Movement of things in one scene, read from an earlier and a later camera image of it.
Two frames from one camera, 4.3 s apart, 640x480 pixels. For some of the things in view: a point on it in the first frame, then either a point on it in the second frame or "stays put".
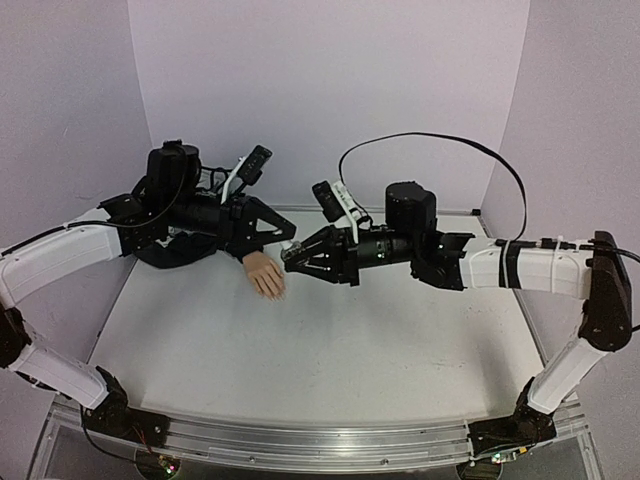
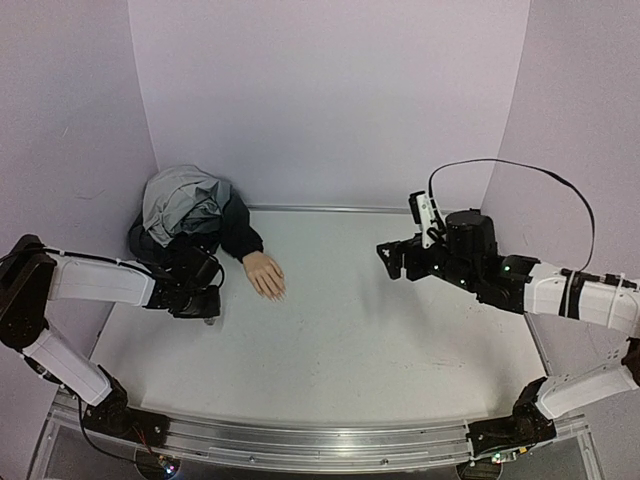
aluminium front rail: x=313 y=447 stays put
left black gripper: x=239 y=224 → x=214 y=306
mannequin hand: x=265 y=274 stays put
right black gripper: x=350 y=258 → x=406 y=258
